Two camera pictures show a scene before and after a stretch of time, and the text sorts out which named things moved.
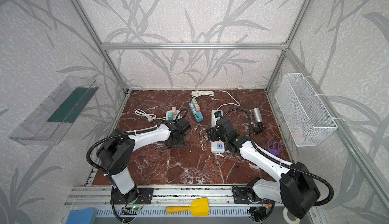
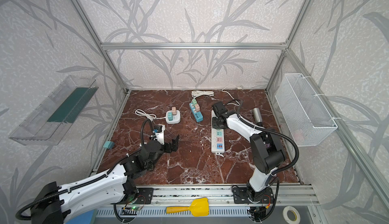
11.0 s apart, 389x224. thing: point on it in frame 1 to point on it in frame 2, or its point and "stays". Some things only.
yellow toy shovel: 199,207 stays
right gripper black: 214,134 to 219,110
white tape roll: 286,219 stays
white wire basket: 309,120 stays
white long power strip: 218,146 stays
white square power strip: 150,117 to 176,118
